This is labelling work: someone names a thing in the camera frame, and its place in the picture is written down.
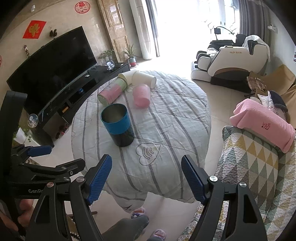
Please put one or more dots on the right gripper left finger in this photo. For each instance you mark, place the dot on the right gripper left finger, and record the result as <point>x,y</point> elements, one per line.
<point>49,220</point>

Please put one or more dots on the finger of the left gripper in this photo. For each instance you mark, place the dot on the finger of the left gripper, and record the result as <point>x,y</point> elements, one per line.
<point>25,153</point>
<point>69,168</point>

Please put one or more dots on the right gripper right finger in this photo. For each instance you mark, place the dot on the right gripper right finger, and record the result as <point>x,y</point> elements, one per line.
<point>243,221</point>

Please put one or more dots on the blue and black metal cup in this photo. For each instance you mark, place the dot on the blue and black metal cup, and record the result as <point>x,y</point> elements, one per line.
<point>117,122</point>

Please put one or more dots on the pink plastic cup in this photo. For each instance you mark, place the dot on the pink plastic cup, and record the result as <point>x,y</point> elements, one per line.
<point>142,96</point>

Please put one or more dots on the white paper cup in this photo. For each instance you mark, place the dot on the white paper cup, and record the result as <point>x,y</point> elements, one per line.
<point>127,76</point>
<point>143,78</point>

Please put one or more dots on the person left hand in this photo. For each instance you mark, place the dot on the person left hand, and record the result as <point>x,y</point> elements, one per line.
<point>19,217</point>

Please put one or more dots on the glass crystal ball ornament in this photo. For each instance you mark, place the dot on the glass crystal ball ornament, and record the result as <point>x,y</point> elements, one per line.
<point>33,120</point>

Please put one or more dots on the black TV stand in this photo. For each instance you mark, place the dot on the black TV stand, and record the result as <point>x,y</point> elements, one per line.
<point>67,102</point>

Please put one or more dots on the triangle patterned sofa cover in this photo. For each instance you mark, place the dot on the triangle patterned sofa cover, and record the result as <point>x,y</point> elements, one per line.
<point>270,176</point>

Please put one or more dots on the grey trouser leg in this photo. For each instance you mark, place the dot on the grey trouser leg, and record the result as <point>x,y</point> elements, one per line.
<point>127,229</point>

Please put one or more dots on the pink slipper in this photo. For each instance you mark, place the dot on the pink slipper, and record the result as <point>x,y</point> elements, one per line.
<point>138,212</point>
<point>157,235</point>

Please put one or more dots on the black flat screen television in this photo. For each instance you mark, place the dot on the black flat screen television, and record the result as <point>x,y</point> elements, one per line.
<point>44,74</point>

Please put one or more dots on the pink green labelled jar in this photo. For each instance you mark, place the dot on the pink green labelled jar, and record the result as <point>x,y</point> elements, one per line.
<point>109,94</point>

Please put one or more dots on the pink folded blanket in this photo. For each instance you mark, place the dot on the pink folded blanket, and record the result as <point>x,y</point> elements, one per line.
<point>254,116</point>

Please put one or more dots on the grey striped quilt table cover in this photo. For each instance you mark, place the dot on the grey striped quilt table cover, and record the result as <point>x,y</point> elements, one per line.
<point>176,123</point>

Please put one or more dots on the potted green plant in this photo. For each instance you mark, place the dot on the potted green plant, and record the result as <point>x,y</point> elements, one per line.
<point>129,52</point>

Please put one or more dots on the brown cardboard box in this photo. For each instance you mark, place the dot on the brown cardboard box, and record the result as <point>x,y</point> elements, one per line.
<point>282,81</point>

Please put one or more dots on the white massage chair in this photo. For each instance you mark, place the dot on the white massage chair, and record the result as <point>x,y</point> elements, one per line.
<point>228,63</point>

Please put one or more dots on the white standing air conditioner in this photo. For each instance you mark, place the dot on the white standing air conditioner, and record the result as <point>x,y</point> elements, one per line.
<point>145,19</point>

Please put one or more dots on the grey curtain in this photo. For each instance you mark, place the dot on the grey curtain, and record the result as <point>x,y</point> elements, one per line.
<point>254,19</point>

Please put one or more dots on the red fu wall decoration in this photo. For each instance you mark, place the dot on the red fu wall decoration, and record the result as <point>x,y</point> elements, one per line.
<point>34,29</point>

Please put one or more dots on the round red wall sticker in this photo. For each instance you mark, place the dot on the round red wall sticker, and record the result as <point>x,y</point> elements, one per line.
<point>82,7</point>

